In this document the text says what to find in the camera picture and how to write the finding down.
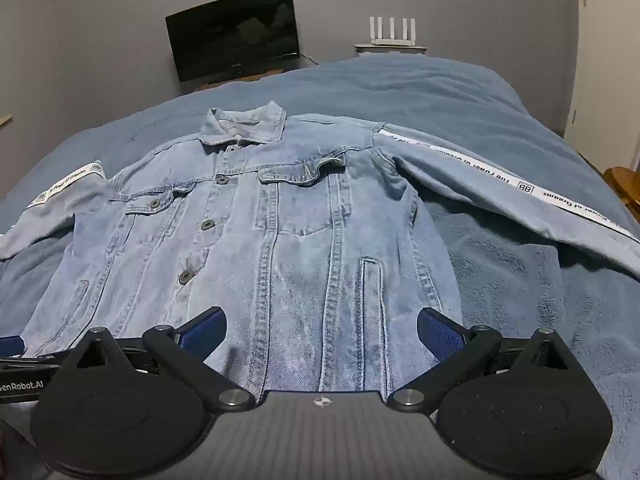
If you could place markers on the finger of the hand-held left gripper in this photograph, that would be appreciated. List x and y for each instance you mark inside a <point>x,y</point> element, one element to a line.
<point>11,346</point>

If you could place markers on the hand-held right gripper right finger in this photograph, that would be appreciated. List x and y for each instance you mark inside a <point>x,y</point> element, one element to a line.
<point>441,335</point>

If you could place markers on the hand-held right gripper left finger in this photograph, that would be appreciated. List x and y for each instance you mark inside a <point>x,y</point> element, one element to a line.
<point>202,334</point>

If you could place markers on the light blue printed t-shirt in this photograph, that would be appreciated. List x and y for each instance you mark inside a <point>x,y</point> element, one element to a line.
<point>280,240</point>

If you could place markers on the blue fleece blanket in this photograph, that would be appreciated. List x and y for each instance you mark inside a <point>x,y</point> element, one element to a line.
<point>500,260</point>

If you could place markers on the wooden chair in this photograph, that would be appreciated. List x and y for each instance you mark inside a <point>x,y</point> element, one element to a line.
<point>622,187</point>

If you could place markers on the black monitor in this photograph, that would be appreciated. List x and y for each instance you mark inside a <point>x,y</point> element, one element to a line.
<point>235,35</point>

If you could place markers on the white router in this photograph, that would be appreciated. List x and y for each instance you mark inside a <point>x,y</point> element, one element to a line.
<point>392,32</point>

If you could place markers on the white door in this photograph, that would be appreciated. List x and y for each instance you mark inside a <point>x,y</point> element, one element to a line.
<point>607,60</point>

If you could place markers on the small wall shelf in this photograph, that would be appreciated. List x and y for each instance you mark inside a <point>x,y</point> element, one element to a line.
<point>390,49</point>

